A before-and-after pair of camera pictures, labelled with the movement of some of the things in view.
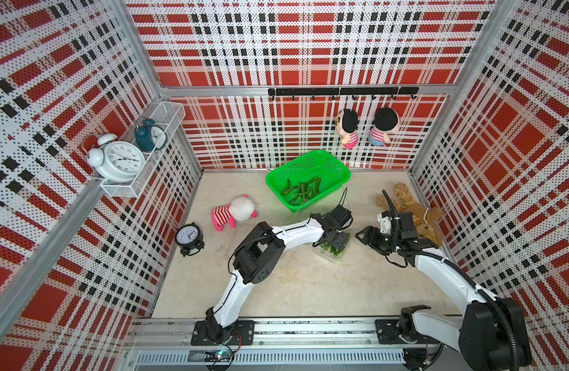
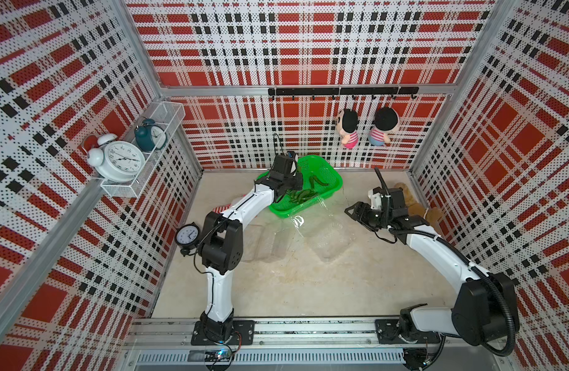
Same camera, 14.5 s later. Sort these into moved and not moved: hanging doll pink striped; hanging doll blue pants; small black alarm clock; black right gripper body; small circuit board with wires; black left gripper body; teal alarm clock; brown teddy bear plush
Moved: black right gripper body; black left gripper body
Not moved: hanging doll blue pants; hanging doll pink striped; small circuit board with wires; brown teddy bear plush; small black alarm clock; teal alarm clock
